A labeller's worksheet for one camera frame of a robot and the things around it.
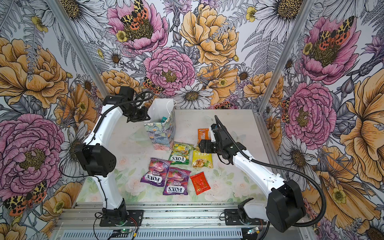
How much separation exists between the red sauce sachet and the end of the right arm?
0.66 ft

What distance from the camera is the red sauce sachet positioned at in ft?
2.78

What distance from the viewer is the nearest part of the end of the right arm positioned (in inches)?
22.6
